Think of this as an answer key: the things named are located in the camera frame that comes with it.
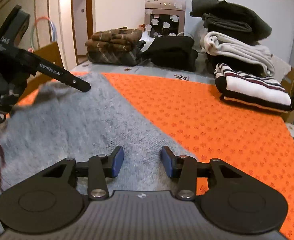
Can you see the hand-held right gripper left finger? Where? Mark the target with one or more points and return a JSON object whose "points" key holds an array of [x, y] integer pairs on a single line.
{"points": [[117, 161]]}

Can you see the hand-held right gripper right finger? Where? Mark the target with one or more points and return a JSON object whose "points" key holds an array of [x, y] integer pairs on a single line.
{"points": [[167, 161]]}

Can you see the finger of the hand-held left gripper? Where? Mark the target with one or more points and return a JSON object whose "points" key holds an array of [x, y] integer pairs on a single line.
{"points": [[61, 76]]}

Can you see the grey knitted sweater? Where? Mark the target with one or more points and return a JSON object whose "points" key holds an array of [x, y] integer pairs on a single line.
{"points": [[69, 130]]}

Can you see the wooden chair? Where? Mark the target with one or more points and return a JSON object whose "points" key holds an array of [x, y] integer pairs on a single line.
{"points": [[293, 85], [51, 55]]}

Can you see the multicoloured hula hoop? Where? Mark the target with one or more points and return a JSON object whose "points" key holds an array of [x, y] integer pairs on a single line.
{"points": [[33, 37]]}

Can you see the grey plaid folded garment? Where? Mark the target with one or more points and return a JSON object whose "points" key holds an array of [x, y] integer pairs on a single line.
{"points": [[111, 57]]}

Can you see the orange flower-patterned mat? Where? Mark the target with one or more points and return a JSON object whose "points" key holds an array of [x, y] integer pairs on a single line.
{"points": [[212, 120]]}

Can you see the brown patterned folded sweater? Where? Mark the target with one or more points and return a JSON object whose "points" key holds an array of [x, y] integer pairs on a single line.
{"points": [[114, 38]]}

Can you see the pale printed tablecloth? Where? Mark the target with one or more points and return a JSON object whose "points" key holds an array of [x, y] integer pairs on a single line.
{"points": [[136, 69]]}

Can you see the black folded garment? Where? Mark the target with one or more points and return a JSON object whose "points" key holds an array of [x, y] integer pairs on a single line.
{"points": [[172, 52], [234, 65]]}

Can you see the white striped folded sweater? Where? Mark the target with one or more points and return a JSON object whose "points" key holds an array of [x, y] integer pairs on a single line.
{"points": [[254, 90]]}

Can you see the pink water dispenser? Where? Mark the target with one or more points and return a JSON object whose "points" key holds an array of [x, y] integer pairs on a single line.
{"points": [[165, 17]]}

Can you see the white folded garment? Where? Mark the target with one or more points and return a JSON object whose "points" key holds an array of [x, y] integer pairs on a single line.
{"points": [[237, 50]]}

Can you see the dark grey folded pants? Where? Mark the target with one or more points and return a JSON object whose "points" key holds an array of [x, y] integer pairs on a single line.
{"points": [[224, 27]]}

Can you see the white cardboard sheet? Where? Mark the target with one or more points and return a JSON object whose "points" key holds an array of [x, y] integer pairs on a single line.
{"points": [[282, 66]]}

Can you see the dark olive folded garment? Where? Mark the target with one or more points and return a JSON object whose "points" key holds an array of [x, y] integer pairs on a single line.
{"points": [[237, 15]]}

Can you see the brown wooden door frame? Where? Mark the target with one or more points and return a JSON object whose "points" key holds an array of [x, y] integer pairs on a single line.
{"points": [[89, 17]]}

